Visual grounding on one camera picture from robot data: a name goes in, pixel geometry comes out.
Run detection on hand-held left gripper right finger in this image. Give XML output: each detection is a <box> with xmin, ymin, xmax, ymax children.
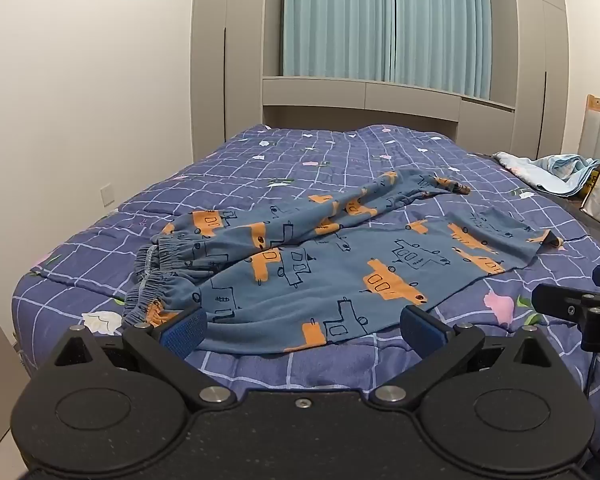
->
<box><xmin>369</xmin><ymin>304</ymin><xmax>564</xmax><ymax>409</ymax></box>

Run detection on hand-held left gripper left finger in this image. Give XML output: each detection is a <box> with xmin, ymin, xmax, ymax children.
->
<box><xmin>41</xmin><ymin>305</ymin><xmax>238</xmax><ymax>411</ymax></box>

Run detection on blue pants with orange print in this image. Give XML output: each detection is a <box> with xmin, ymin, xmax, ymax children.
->
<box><xmin>121</xmin><ymin>170</ymin><xmax>565</xmax><ymax>357</ymax></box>

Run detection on light blue blanket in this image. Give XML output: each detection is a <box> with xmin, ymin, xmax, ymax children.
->
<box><xmin>492</xmin><ymin>151</ymin><xmax>600</xmax><ymax>197</ymax></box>

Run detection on purple checked flower quilt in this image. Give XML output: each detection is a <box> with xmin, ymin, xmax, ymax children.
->
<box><xmin>11</xmin><ymin>124</ymin><xmax>600</xmax><ymax>411</ymax></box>

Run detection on beige wardrobe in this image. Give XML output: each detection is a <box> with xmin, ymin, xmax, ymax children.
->
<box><xmin>190</xmin><ymin>0</ymin><xmax>286</xmax><ymax>162</ymax></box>
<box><xmin>490</xmin><ymin>0</ymin><xmax>569</xmax><ymax>161</ymax></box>

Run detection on beige wooden headboard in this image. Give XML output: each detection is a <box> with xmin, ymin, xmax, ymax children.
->
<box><xmin>261</xmin><ymin>76</ymin><xmax>517</xmax><ymax>147</ymax></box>

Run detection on light teal curtain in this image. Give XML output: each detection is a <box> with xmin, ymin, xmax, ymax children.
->
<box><xmin>280</xmin><ymin>0</ymin><xmax>494</xmax><ymax>101</ymax></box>

